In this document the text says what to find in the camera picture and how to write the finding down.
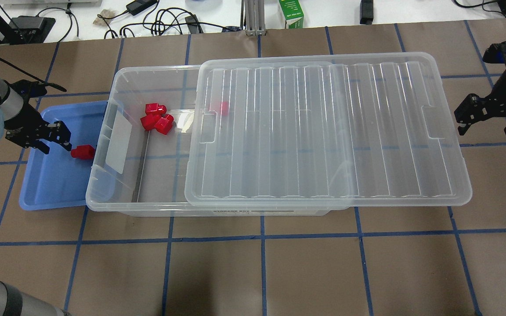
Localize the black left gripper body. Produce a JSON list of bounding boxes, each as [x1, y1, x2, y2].
[[5, 103, 49, 140]]

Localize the red block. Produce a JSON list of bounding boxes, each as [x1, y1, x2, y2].
[[153, 114, 174, 135], [140, 115, 161, 131], [70, 144, 96, 160], [218, 101, 230, 116], [145, 103, 167, 116]]

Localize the clear plastic box lid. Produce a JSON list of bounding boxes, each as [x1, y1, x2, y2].
[[184, 52, 473, 211]]

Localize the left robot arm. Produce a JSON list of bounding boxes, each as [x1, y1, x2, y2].
[[0, 58, 72, 154]]

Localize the blue plastic tray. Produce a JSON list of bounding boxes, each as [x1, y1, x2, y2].
[[19, 101, 107, 211]]

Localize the clear plastic storage box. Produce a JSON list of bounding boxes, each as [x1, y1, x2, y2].
[[86, 62, 357, 217]]

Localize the black monitor stand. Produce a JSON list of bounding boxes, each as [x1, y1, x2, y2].
[[0, 2, 56, 45]]

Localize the black power adapter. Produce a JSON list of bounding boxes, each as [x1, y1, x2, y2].
[[125, 0, 159, 16]]

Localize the green white carton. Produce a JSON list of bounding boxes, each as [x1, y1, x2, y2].
[[277, 0, 305, 29]]

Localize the black cable bundle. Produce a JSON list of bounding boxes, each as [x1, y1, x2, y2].
[[99, 0, 245, 38]]

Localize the aluminium frame post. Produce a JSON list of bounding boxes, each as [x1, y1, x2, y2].
[[242, 0, 266, 36]]

